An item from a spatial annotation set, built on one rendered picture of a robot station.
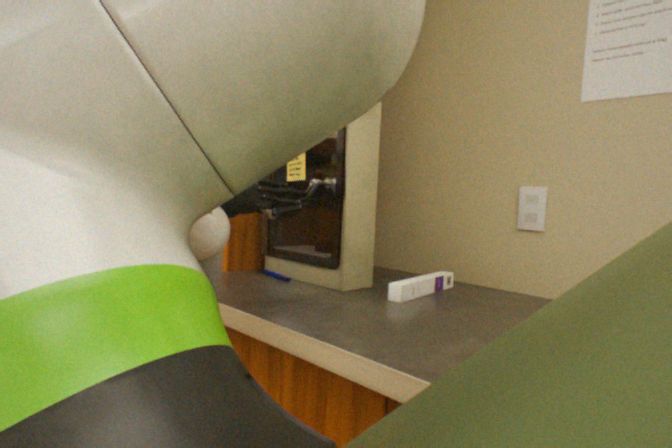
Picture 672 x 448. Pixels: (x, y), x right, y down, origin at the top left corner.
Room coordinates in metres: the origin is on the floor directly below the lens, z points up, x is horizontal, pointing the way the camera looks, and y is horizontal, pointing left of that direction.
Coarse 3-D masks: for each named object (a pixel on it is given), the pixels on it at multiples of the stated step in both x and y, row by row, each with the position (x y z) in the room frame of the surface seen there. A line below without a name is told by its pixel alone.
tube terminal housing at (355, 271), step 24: (360, 120) 1.13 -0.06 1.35; (360, 144) 1.14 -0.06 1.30; (360, 168) 1.14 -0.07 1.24; (360, 192) 1.14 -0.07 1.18; (360, 216) 1.15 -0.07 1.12; (360, 240) 1.15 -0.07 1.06; (288, 264) 1.26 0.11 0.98; (360, 264) 1.15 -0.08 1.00; (336, 288) 1.12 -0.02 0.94; (360, 288) 1.15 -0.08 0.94
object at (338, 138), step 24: (336, 144) 1.12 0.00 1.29; (312, 168) 1.18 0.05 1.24; (336, 168) 1.12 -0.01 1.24; (336, 192) 1.12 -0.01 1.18; (312, 216) 1.18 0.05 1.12; (336, 216) 1.11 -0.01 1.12; (288, 240) 1.24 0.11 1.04; (312, 240) 1.17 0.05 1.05; (336, 240) 1.11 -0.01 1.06; (312, 264) 1.17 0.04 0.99; (336, 264) 1.11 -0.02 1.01
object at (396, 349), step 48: (240, 288) 1.10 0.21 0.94; (288, 288) 1.12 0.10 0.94; (384, 288) 1.18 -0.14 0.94; (480, 288) 1.24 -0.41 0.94; (288, 336) 0.78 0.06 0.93; (336, 336) 0.75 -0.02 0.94; (384, 336) 0.77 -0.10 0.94; (432, 336) 0.78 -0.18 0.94; (480, 336) 0.80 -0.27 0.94; (384, 384) 0.63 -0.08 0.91
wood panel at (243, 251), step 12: (240, 216) 1.34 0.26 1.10; (252, 216) 1.36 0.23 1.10; (240, 228) 1.34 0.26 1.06; (252, 228) 1.37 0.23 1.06; (228, 240) 1.31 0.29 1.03; (240, 240) 1.34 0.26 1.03; (252, 240) 1.37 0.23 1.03; (228, 252) 1.31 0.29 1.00; (240, 252) 1.34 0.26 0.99; (252, 252) 1.37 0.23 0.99; (228, 264) 1.31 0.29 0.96; (240, 264) 1.34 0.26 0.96; (252, 264) 1.37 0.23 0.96; (264, 264) 1.40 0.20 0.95
